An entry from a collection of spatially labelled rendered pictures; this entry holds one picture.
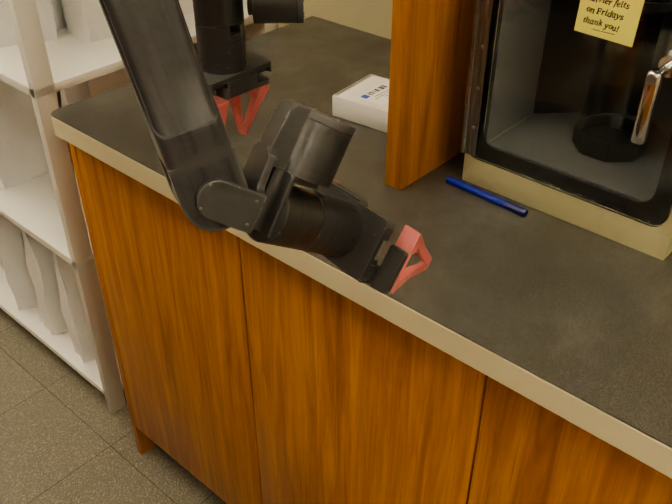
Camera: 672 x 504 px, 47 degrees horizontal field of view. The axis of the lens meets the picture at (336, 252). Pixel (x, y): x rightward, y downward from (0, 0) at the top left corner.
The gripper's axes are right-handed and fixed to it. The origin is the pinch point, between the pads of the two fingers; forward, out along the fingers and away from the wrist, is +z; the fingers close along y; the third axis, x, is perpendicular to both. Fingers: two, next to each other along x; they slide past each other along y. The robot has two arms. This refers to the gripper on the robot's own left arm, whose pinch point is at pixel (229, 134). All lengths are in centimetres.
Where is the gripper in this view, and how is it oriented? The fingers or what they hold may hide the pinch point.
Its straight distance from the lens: 100.3
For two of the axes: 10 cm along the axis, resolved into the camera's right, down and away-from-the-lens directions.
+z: 0.0, 8.1, 5.8
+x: -7.4, -3.9, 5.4
